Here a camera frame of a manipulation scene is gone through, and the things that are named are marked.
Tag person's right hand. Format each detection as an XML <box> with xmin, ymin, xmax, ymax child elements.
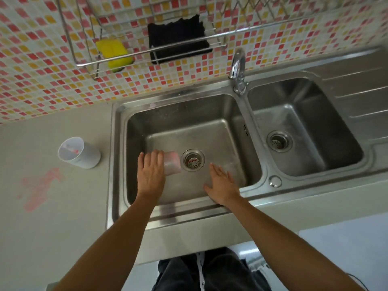
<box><xmin>204</xmin><ymin>163</ymin><xmax>242</xmax><ymax>207</ymax></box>

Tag person's left hand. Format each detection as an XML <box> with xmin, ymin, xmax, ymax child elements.
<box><xmin>137</xmin><ymin>150</ymin><xmax>166</xmax><ymax>206</ymax></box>

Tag translucent plastic cup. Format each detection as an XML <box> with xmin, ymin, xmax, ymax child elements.
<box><xmin>164</xmin><ymin>150</ymin><xmax>182</xmax><ymax>176</ymax></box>

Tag person's right forearm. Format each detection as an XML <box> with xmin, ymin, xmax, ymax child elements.
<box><xmin>223</xmin><ymin>196</ymin><xmax>369</xmax><ymax>291</ymax></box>

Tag person's left forearm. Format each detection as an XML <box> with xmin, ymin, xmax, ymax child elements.
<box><xmin>52</xmin><ymin>195</ymin><xmax>161</xmax><ymax>291</ymax></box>

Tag large metal drain strainer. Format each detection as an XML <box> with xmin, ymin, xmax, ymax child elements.
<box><xmin>181</xmin><ymin>149</ymin><xmax>205</xmax><ymax>172</ymax></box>

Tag white plastic cup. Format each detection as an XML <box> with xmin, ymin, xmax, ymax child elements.
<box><xmin>58</xmin><ymin>136</ymin><xmax>101</xmax><ymax>169</ymax></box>

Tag person's dark trousers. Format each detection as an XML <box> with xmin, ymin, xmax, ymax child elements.
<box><xmin>156</xmin><ymin>247</ymin><xmax>272</xmax><ymax>291</ymax></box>

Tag small metal drain strainer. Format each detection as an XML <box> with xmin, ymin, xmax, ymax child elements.
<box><xmin>267</xmin><ymin>130</ymin><xmax>293</xmax><ymax>153</ymax></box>

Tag white plastic object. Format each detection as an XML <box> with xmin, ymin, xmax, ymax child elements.
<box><xmin>247</xmin><ymin>256</ymin><xmax>271</xmax><ymax>271</ymax></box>

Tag yellow sponge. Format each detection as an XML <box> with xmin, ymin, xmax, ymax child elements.
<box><xmin>96</xmin><ymin>39</ymin><xmax>135</xmax><ymax>73</ymax></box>

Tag stainless steel double sink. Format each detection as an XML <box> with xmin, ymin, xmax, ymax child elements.
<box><xmin>105</xmin><ymin>48</ymin><xmax>388</xmax><ymax>232</ymax></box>

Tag chrome faucet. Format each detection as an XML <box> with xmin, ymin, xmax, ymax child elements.
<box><xmin>228</xmin><ymin>48</ymin><xmax>249</xmax><ymax>96</ymax></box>

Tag black cloth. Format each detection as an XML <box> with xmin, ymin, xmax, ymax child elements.
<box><xmin>147</xmin><ymin>14</ymin><xmax>213</xmax><ymax>65</ymax></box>

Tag metal wire dish rack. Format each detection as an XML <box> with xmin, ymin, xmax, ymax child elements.
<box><xmin>55</xmin><ymin>0</ymin><xmax>388</xmax><ymax>80</ymax></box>

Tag black cable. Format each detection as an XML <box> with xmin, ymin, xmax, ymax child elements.
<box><xmin>346</xmin><ymin>272</ymin><xmax>371</xmax><ymax>291</ymax></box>

